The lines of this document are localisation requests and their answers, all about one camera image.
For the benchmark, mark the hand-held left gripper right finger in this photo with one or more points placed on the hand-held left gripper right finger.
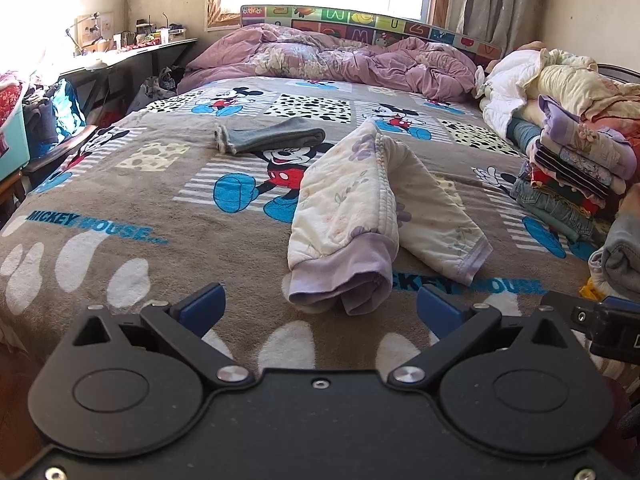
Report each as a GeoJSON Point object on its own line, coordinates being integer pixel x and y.
{"type": "Point", "coordinates": [442, 310]}

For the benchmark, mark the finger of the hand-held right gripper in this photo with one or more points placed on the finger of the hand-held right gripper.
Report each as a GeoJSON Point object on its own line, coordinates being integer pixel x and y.
{"type": "Point", "coordinates": [575, 312]}

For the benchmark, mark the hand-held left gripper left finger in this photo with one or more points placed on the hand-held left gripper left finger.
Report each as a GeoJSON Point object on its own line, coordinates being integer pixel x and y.
{"type": "Point", "coordinates": [202, 310]}

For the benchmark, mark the cream and purple floral garment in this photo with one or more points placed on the cream and purple floral garment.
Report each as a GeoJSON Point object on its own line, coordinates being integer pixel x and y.
{"type": "Point", "coordinates": [345, 210]}

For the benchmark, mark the stack of folded clothes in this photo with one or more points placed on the stack of folded clothes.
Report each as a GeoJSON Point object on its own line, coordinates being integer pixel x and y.
{"type": "Point", "coordinates": [570, 170]}

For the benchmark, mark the yellow knit sweater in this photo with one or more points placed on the yellow knit sweater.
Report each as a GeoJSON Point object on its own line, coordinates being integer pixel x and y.
{"type": "Point", "coordinates": [592, 290]}

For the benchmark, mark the grey knit garment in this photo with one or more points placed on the grey knit garment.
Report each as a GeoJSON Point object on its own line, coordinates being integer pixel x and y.
{"type": "Point", "coordinates": [620, 245]}

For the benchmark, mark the cartoon printed brown blanket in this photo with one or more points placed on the cartoon printed brown blanket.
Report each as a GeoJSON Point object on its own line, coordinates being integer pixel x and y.
{"type": "Point", "coordinates": [150, 200]}

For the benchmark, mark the grey folded garment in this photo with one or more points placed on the grey folded garment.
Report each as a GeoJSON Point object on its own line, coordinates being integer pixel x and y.
{"type": "Point", "coordinates": [280, 137]}

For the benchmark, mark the cream quilt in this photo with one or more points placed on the cream quilt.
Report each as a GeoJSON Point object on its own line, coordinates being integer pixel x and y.
{"type": "Point", "coordinates": [585, 85]}

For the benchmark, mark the white quilt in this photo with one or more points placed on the white quilt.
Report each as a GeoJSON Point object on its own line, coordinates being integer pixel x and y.
{"type": "Point", "coordinates": [510, 90]}

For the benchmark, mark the blue bag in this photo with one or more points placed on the blue bag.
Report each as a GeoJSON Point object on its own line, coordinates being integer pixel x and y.
{"type": "Point", "coordinates": [67, 110]}

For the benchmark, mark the purple floral quilt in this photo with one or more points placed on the purple floral quilt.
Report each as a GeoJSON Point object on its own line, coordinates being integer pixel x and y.
{"type": "Point", "coordinates": [410, 65]}

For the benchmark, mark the dark cloth pile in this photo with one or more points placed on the dark cloth pile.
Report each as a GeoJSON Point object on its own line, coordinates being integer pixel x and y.
{"type": "Point", "coordinates": [40, 115]}

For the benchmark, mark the teal storage box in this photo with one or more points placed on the teal storage box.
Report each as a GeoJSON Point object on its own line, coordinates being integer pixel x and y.
{"type": "Point", "coordinates": [12, 135]}

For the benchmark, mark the black desk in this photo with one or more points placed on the black desk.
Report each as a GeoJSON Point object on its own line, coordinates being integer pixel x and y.
{"type": "Point", "coordinates": [145, 55]}

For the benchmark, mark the white desk lamp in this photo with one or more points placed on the white desk lamp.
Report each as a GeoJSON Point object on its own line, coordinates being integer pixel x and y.
{"type": "Point", "coordinates": [95, 65]}

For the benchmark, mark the colourful alphabet headboard mat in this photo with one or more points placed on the colourful alphabet headboard mat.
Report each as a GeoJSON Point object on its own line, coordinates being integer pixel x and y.
{"type": "Point", "coordinates": [350, 16]}

